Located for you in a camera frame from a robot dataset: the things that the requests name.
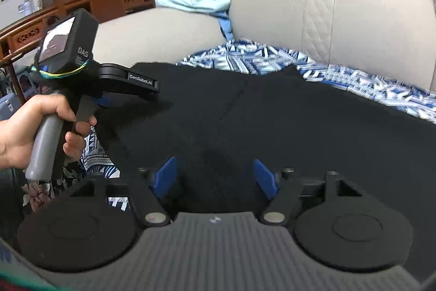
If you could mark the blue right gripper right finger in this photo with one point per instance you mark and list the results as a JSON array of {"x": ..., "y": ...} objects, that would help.
[{"x": 265, "y": 179}]

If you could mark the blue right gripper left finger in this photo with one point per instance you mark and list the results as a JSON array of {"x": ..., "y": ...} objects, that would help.
[{"x": 162, "y": 179}]

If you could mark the black pants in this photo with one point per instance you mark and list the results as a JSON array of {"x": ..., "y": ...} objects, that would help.
[{"x": 216, "y": 123}]

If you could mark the person's left hand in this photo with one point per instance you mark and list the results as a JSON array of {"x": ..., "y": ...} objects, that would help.
[{"x": 18, "y": 133}]

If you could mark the blue white patterned sofa cover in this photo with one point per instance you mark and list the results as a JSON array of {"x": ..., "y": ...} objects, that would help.
[{"x": 248, "y": 57}]

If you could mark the beige leather sofa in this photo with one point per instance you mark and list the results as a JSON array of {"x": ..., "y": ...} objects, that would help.
[{"x": 392, "y": 38}]

